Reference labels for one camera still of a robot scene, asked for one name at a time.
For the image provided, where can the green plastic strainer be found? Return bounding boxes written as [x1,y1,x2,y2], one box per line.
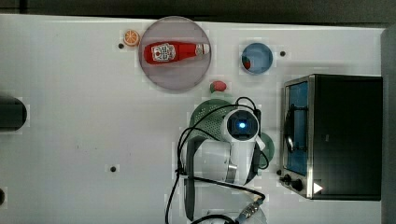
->
[189,92,276,169]

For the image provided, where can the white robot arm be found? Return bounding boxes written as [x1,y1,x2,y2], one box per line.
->
[183,108,265,220]

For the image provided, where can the toy strawberry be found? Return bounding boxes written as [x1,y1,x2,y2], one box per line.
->
[210,80,227,92]

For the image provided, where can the grey round plate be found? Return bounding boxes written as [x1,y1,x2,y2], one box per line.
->
[138,16,211,91]

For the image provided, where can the red green toy in bowl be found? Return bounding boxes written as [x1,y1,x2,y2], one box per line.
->
[242,57,251,70]

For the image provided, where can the red ketchup bottle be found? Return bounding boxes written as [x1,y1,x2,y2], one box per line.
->
[143,41,210,64]

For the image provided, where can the blue bowl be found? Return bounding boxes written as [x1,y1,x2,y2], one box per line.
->
[241,43,274,75]

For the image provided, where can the orange slice toy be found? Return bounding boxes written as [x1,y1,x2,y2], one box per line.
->
[123,30,140,47]

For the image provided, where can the black toaster oven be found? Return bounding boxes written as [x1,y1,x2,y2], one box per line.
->
[277,74,383,201]

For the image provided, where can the black cylinder at left edge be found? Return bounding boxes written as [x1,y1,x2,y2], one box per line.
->
[0,97,27,132]

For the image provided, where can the black cable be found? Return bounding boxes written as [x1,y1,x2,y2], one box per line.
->
[163,96,271,224]

